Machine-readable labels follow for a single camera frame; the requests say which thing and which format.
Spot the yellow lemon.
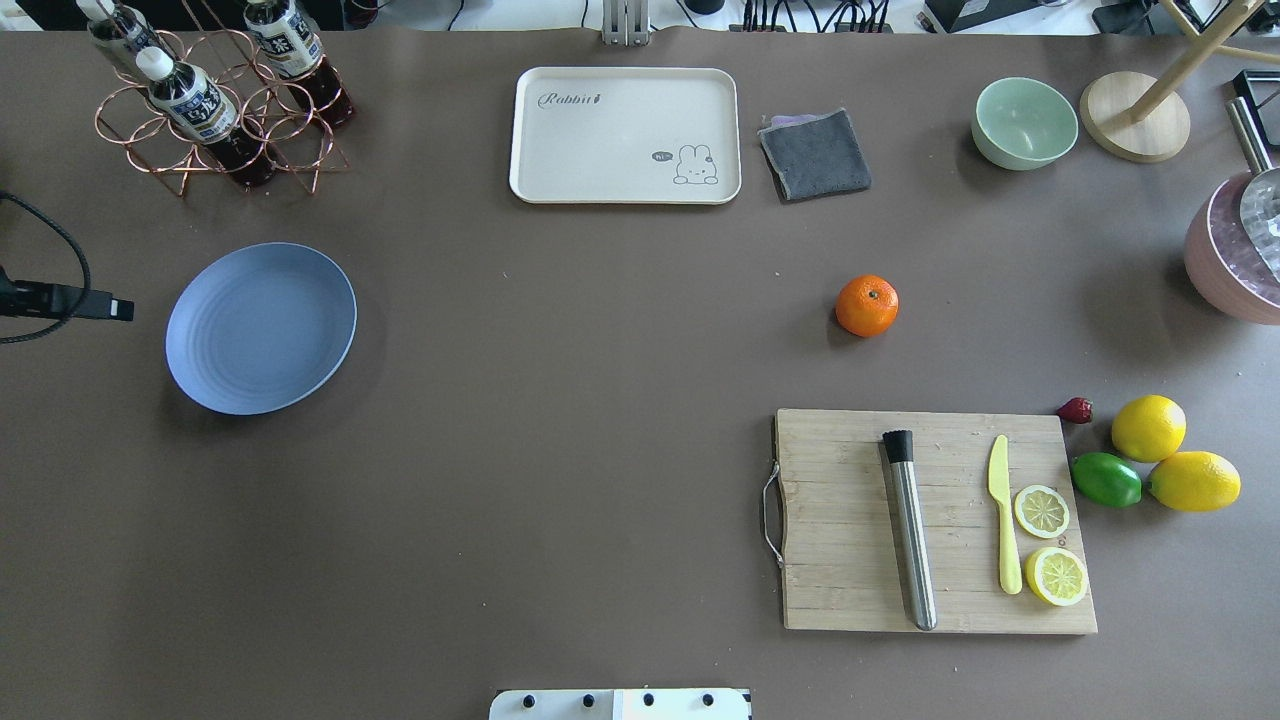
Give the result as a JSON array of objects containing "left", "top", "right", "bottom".
[
  {"left": 1148, "top": 451, "right": 1242, "bottom": 512},
  {"left": 1111, "top": 395, "right": 1187, "bottom": 464}
]

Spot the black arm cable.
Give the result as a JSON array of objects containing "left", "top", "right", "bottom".
[{"left": 0, "top": 190, "right": 93, "bottom": 346}]

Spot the orange mandarin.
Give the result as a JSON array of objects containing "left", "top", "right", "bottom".
[{"left": 835, "top": 274, "right": 900, "bottom": 338}]

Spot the wooden cutting board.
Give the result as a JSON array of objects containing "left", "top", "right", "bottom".
[{"left": 774, "top": 409, "right": 1098, "bottom": 635}]

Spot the green bowl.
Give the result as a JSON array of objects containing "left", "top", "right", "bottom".
[{"left": 970, "top": 77, "right": 1079, "bottom": 170}]

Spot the grey folded cloth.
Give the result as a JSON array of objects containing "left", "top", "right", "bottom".
[{"left": 756, "top": 108, "right": 873, "bottom": 202}]

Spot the wooden stand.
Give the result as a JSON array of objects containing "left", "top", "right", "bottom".
[{"left": 1078, "top": 1, "right": 1279, "bottom": 163}]

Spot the green lime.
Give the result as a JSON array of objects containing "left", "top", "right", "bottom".
[{"left": 1070, "top": 452, "right": 1143, "bottom": 509}]

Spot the tea bottle lower outer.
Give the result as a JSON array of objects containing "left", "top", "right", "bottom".
[{"left": 76, "top": 0, "right": 174, "bottom": 78}]

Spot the yellow plastic knife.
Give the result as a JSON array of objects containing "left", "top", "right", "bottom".
[{"left": 987, "top": 434, "right": 1023, "bottom": 594}]

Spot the steel ice scoop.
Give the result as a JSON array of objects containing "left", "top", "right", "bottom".
[{"left": 1228, "top": 96, "right": 1279, "bottom": 281}]

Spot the steel muddler black tip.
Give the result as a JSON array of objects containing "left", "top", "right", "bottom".
[{"left": 882, "top": 429, "right": 940, "bottom": 632}]

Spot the red strawberry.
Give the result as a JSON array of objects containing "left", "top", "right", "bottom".
[{"left": 1055, "top": 396, "right": 1093, "bottom": 425}]

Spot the pink bowl with ice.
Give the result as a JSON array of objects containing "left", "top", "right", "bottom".
[{"left": 1184, "top": 172, "right": 1279, "bottom": 325}]

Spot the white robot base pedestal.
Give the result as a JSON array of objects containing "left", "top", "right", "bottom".
[{"left": 488, "top": 687, "right": 753, "bottom": 719}]

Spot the yellow lemon near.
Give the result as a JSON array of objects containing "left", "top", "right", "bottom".
[{"left": 1111, "top": 395, "right": 1187, "bottom": 464}]

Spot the thin lemon slice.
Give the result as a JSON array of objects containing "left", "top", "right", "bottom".
[{"left": 1012, "top": 484, "right": 1071, "bottom": 541}]

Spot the copper wire bottle rack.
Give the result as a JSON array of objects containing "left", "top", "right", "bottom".
[{"left": 93, "top": 1, "right": 349, "bottom": 197}]

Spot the tea bottle lower middle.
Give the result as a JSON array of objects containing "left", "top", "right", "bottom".
[{"left": 243, "top": 1, "right": 356, "bottom": 129}]

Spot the aluminium frame post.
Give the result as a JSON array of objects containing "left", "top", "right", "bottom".
[{"left": 602, "top": 0, "right": 650, "bottom": 47}]

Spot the tea bottle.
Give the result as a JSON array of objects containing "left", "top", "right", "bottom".
[
  {"left": 76, "top": 0, "right": 174, "bottom": 78},
  {"left": 243, "top": 1, "right": 356, "bottom": 129},
  {"left": 134, "top": 46, "right": 275, "bottom": 187}
]

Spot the tea bottle top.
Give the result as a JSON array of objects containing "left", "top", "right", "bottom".
[{"left": 134, "top": 46, "right": 275, "bottom": 187}]

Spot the thick lemon half slice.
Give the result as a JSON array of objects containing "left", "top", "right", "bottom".
[{"left": 1024, "top": 547, "right": 1089, "bottom": 607}]

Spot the yellow lemon far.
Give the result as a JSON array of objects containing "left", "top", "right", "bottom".
[{"left": 1148, "top": 451, "right": 1242, "bottom": 512}]

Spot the cream rabbit tray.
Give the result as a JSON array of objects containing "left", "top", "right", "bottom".
[{"left": 508, "top": 67, "right": 742, "bottom": 205}]

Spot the blue plate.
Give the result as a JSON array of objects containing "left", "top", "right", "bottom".
[{"left": 165, "top": 242, "right": 358, "bottom": 416}]

